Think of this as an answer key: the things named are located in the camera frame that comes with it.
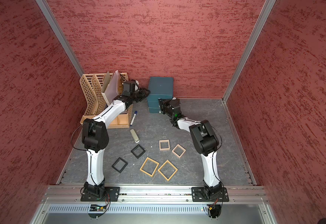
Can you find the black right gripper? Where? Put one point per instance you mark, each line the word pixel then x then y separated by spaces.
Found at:
pixel 164 104

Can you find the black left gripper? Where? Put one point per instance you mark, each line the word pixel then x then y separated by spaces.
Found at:
pixel 144 94

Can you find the teal drawer cabinet yellow trim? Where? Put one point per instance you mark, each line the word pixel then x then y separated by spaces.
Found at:
pixel 160 88

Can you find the small wooden box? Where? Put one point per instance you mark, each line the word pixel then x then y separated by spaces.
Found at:
pixel 164 145
pixel 178 151

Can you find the black square box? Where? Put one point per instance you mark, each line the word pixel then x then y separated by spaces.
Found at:
pixel 119 165
pixel 138 151

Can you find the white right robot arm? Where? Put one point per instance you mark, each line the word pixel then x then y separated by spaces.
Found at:
pixel 205 140

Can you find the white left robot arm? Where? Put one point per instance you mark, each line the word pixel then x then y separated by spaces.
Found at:
pixel 95 138

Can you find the pink paper folder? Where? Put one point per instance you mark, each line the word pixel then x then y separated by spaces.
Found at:
pixel 113 85

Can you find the blue capped white marker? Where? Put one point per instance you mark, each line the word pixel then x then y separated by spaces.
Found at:
pixel 133 118

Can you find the beige stapler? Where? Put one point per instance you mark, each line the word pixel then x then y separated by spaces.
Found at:
pixel 134 136

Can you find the beige lattice file organizer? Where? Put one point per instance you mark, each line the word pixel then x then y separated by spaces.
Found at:
pixel 94 87

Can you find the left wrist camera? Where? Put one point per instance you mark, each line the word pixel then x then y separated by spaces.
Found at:
pixel 130 86

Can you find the large wooden frame left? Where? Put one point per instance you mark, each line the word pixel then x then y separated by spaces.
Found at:
pixel 149 167

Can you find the large wooden frame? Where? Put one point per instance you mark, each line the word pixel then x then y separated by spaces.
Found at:
pixel 149 167
pixel 167 170

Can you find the large wooden frame right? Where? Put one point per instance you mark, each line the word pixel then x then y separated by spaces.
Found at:
pixel 167 170

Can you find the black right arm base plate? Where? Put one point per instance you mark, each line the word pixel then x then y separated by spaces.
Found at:
pixel 198 195

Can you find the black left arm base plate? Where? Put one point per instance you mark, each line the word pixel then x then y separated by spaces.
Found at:
pixel 109 194

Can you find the aluminium corner post left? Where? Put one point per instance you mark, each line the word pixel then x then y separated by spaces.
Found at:
pixel 48 14

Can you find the aluminium front rail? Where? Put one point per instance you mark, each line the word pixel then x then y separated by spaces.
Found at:
pixel 155 194

